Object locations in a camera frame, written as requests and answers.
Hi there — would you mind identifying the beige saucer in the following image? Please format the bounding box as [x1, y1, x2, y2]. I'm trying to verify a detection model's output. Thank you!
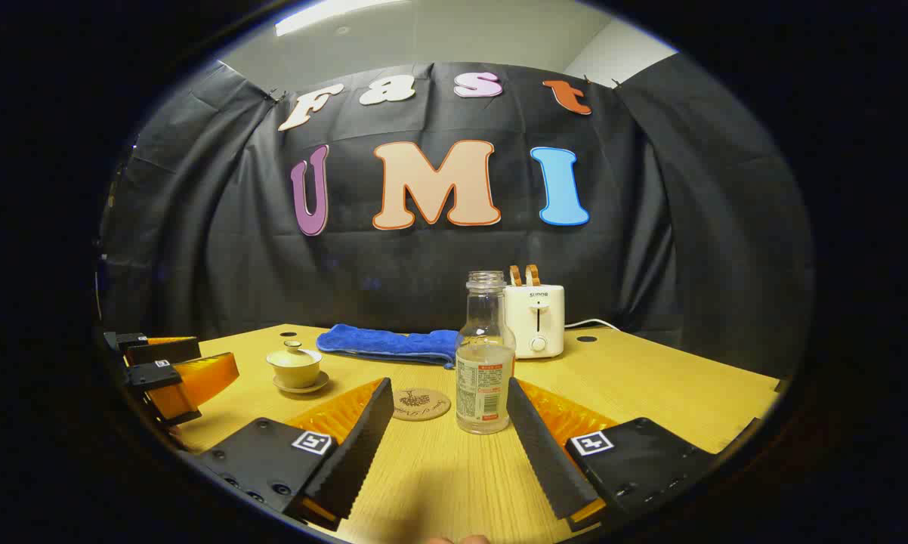
[273, 372, 331, 395]

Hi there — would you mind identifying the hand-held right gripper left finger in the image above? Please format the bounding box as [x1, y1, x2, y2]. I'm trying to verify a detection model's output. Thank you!
[186, 376, 396, 532]

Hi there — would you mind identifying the clear water bottle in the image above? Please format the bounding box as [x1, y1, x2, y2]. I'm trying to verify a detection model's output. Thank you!
[455, 270, 517, 435]

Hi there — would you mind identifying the blue towel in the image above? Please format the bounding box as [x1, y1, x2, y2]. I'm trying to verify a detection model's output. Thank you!
[316, 323, 462, 369]

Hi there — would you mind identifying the ceiling light panel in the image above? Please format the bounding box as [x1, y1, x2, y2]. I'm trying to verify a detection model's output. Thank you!
[275, 0, 409, 37]

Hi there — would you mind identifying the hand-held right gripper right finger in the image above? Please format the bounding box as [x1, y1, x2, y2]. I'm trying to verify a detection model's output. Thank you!
[505, 376, 727, 533]

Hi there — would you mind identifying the black backdrop cloth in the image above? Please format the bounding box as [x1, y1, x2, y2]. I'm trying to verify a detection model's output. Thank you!
[95, 57, 814, 379]

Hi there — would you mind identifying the round cork coaster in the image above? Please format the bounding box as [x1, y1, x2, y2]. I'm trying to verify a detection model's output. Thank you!
[391, 388, 452, 422]

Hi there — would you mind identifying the white toaster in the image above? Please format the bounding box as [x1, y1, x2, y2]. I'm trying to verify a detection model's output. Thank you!
[504, 284, 566, 360]

